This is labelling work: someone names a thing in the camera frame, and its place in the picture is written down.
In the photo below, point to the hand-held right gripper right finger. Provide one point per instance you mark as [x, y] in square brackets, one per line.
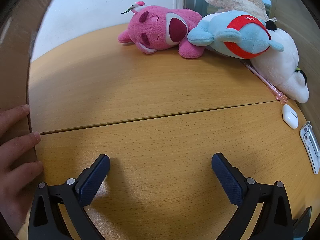
[227, 180]

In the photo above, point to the person's left hand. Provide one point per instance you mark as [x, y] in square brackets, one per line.
[15, 180]

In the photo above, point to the blue plush toy red collar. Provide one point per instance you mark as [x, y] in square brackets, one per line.
[217, 30]

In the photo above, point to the white earbud case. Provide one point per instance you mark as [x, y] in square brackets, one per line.
[290, 116]

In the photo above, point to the grey folding phone stand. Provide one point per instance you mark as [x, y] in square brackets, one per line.
[308, 140]

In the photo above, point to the pink plush bear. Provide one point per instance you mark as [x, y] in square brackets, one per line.
[160, 30]

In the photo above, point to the brown cardboard box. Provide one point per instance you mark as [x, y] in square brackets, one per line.
[17, 55]

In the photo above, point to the pink transparent pen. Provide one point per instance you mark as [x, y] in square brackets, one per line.
[265, 81]

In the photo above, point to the white plush toy black ears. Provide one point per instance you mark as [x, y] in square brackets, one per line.
[277, 60]

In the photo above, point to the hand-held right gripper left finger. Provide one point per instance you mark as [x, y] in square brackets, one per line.
[93, 180]

